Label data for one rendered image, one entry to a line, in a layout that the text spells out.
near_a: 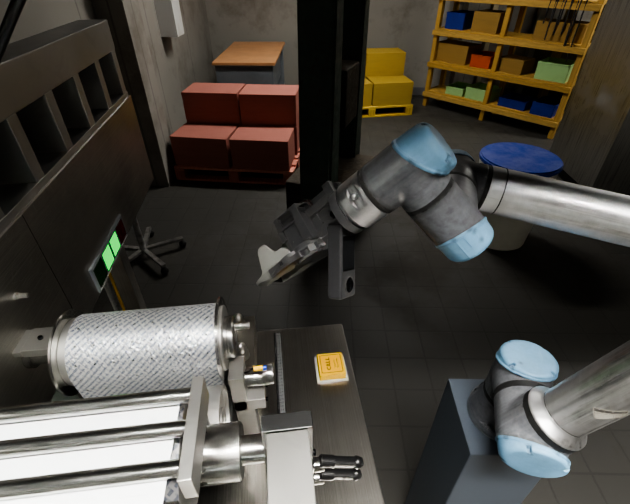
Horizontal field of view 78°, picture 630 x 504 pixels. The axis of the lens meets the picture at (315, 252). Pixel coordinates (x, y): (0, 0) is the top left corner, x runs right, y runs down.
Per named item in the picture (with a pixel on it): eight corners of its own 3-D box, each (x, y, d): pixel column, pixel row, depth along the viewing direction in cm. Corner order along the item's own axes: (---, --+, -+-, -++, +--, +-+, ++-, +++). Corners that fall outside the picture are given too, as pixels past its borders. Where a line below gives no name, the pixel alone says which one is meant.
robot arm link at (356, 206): (398, 213, 57) (373, 214, 50) (374, 229, 59) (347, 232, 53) (373, 171, 59) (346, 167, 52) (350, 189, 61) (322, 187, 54)
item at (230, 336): (236, 366, 68) (231, 330, 65) (224, 367, 68) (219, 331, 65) (238, 341, 75) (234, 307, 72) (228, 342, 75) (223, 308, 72)
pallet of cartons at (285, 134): (197, 149, 457) (184, 82, 412) (304, 149, 456) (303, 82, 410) (173, 184, 385) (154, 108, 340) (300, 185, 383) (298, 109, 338)
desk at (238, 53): (287, 98, 622) (284, 41, 573) (278, 130, 506) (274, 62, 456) (240, 98, 623) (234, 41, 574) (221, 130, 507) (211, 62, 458)
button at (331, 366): (345, 378, 103) (346, 373, 102) (319, 381, 103) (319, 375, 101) (341, 357, 109) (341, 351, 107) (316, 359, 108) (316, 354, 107)
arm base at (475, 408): (517, 387, 101) (530, 363, 95) (543, 445, 89) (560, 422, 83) (459, 386, 102) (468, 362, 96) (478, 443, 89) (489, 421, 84)
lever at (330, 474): (359, 483, 44) (364, 478, 43) (318, 483, 42) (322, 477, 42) (357, 471, 45) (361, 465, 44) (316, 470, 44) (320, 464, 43)
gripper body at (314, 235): (297, 222, 68) (348, 181, 61) (320, 265, 66) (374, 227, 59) (268, 224, 61) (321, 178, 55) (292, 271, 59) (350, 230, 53)
